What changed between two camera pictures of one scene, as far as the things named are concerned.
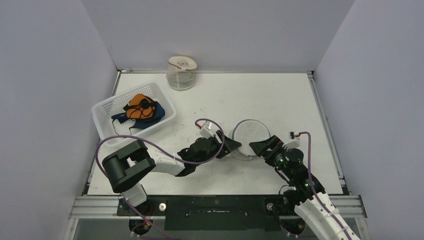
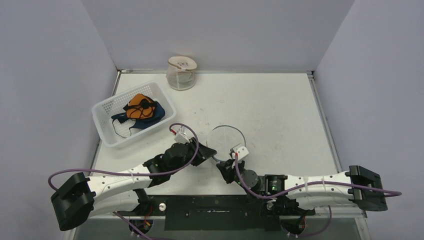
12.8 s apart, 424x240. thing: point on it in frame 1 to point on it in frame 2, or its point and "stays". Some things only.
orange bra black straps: [140, 106] stays
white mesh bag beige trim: [181, 72] stays
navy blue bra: [158, 113] stays
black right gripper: [269, 149] to [227, 169]
